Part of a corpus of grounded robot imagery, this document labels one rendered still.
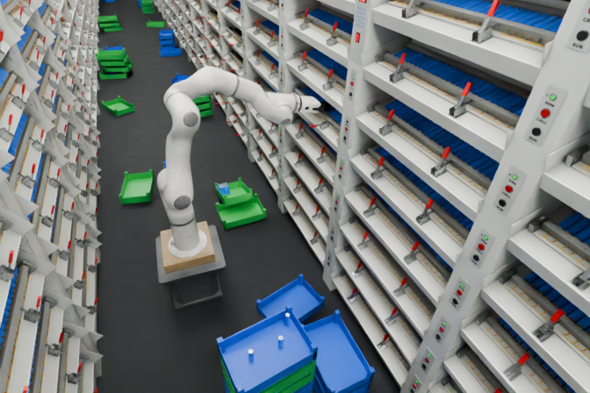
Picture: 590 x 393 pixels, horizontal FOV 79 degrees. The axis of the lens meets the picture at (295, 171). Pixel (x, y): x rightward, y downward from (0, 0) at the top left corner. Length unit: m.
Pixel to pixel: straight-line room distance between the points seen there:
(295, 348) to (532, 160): 1.01
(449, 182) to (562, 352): 0.47
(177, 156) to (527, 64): 1.21
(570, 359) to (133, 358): 1.68
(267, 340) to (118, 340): 0.87
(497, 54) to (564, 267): 0.49
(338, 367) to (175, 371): 0.74
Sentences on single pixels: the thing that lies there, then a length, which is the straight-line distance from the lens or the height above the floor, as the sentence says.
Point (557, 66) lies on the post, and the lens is 0.88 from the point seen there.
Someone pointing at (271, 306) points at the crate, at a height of 0.00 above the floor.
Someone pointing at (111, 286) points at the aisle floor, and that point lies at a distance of 2.32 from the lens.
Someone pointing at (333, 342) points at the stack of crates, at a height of 0.16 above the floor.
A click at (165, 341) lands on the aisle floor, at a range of 2.03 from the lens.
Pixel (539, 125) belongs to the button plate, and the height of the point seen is 1.37.
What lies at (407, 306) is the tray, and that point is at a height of 0.50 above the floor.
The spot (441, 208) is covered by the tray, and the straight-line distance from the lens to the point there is 1.28.
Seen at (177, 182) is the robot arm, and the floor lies 0.78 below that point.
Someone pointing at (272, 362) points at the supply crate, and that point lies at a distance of 1.45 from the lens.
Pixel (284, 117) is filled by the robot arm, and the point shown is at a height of 0.99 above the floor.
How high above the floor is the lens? 1.70
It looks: 35 degrees down
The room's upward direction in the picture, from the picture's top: 2 degrees clockwise
